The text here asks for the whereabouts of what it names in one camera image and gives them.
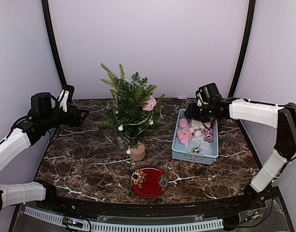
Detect light blue plastic basket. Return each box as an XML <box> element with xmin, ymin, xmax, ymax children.
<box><xmin>171</xmin><ymin>109</ymin><xmax>219</xmax><ymax>165</ymax></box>

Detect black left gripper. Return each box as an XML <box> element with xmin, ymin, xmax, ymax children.
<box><xmin>42</xmin><ymin>103</ymin><xmax>89</xmax><ymax>130</ymax></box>

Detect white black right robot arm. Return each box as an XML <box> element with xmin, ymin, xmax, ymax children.
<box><xmin>185</xmin><ymin>83</ymin><xmax>296</xmax><ymax>210</ymax></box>

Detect white cotton pompom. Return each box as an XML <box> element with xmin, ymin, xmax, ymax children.
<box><xmin>194</xmin><ymin>130</ymin><xmax>203</xmax><ymax>138</ymax></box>
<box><xmin>188</xmin><ymin>127</ymin><xmax>195</xmax><ymax>134</ymax></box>

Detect pink felt ornament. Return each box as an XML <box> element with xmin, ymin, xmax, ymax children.
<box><xmin>177</xmin><ymin>118</ymin><xmax>193</xmax><ymax>146</ymax></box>

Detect pink fluffy pompom ornament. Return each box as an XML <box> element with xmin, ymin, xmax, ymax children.
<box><xmin>142</xmin><ymin>96</ymin><xmax>157</xmax><ymax>112</ymax></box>

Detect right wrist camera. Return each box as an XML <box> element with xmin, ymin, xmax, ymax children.
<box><xmin>196</xmin><ymin>88</ymin><xmax>207</xmax><ymax>106</ymax></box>

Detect pink glitter bauble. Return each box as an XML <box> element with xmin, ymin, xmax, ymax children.
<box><xmin>205</xmin><ymin>128</ymin><xmax>213</xmax><ymax>135</ymax></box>
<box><xmin>204</xmin><ymin>134</ymin><xmax>213</xmax><ymax>143</ymax></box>

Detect small circuit board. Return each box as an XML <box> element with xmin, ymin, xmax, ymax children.
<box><xmin>62</xmin><ymin>217</ymin><xmax>78</xmax><ymax>226</ymax></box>

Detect small green christmas tree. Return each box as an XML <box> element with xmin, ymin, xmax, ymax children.
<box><xmin>96</xmin><ymin>63</ymin><xmax>166</xmax><ymax>161</ymax></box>

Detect white snowflake ornament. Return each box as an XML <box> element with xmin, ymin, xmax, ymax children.
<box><xmin>192</xmin><ymin>137</ymin><xmax>204</xmax><ymax>145</ymax></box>

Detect white slotted cable duct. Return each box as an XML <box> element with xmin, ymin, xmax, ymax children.
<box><xmin>24</xmin><ymin>207</ymin><xmax>224</xmax><ymax>232</ymax></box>

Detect white ball string lights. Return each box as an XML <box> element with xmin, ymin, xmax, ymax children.
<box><xmin>106</xmin><ymin>78</ymin><xmax>163</xmax><ymax>155</ymax></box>

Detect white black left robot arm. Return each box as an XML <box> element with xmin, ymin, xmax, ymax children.
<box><xmin>0</xmin><ymin>89</ymin><xmax>89</xmax><ymax>211</ymax></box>

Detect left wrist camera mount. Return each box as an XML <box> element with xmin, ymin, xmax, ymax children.
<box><xmin>57</xmin><ymin>85</ymin><xmax>75</xmax><ymax>112</ymax></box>

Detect red floral plate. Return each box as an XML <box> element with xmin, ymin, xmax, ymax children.
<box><xmin>129</xmin><ymin>165</ymin><xmax>169</xmax><ymax>199</ymax></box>

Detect white knitted ball ornament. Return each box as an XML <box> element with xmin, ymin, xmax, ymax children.
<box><xmin>199</xmin><ymin>141</ymin><xmax>211</xmax><ymax>152</ymax></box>

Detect black front rail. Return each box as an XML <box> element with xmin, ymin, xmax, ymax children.
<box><xmin>56</xmin><ymin>196</ymin><xmax>246</xmax><ymax>215</ymax></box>

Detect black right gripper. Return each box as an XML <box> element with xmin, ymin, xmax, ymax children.
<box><xmin>184</xmin><ymin>102</ymin><xmax>214</xmax><ymax>123</ymax></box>

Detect white felt ornament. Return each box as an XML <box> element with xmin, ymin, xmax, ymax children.
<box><xmin>191</xmin><ymin>120</ymin><xmax>214</xmax><ymax>130</ymax></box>

